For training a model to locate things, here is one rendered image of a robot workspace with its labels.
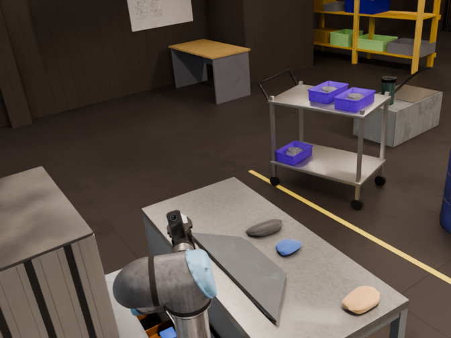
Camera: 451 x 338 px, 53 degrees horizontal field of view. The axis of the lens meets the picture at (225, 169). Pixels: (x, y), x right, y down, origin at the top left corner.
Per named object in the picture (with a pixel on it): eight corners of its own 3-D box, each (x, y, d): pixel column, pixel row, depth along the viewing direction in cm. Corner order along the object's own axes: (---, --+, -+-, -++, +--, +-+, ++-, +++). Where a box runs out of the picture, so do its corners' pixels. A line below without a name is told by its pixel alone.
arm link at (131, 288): (101, 312, 99) (134, 324, 144) (151, 304, 100) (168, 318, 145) (97, 259, 103) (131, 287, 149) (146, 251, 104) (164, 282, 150)
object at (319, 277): (142, 214, 254) (141, 208, 252) (234, 182, 279) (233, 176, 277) (282, 382, 151) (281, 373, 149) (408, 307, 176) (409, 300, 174)
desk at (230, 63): (207, 79, 881) (203, 38, 847) (252, 94, 770) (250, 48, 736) (174, 87, 847) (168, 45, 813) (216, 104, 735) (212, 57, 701)
